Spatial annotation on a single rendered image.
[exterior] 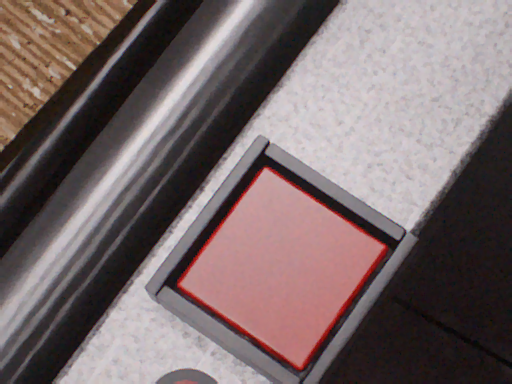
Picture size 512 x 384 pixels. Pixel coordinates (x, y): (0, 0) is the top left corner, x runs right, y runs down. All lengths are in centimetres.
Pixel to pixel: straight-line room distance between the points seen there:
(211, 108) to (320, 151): 5
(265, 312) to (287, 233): 3
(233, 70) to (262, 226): 7
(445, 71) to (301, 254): 10
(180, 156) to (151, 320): 7
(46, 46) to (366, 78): 13
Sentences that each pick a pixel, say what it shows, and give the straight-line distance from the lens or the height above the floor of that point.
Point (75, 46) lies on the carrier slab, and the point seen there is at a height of 94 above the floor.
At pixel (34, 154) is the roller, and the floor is 91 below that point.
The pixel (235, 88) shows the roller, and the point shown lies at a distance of 53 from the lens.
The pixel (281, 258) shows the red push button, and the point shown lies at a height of 93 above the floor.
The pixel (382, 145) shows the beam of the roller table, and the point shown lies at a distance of 52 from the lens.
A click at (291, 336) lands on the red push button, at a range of 48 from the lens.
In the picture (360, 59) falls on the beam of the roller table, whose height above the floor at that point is 92.
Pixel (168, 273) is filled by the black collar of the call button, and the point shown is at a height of 93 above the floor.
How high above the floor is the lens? 140
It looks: 75 degrees down
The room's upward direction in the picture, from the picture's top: 2 degrees counter-clockwise
